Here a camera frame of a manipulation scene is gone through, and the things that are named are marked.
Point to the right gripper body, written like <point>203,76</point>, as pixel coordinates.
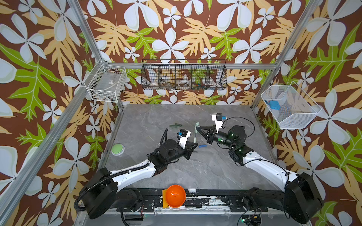
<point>210,136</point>

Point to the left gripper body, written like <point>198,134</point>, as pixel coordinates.
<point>186,150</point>

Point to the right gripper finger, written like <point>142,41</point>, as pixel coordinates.
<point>209,128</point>
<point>203,132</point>

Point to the green pen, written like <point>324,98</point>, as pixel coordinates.
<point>195,136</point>

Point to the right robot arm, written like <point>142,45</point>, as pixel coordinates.
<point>297,195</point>

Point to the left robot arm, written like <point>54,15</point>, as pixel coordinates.
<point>104,190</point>

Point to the orange bowl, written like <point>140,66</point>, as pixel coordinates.
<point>175,196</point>

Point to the blue object in basket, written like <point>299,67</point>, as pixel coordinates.
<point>274,105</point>

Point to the green push button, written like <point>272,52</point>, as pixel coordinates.
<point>117,149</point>

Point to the white mesh basket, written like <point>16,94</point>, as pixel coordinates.
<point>298,109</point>

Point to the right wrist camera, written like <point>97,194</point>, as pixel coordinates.
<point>219,119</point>

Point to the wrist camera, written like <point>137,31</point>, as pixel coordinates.
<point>183,136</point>
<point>219,119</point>

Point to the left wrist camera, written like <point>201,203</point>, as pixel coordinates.
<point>183,136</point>

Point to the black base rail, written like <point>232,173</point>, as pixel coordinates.
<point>146,200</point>

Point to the black wire basket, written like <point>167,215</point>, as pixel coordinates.
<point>195,74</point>

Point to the white wire basket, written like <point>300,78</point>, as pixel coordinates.
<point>105,82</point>

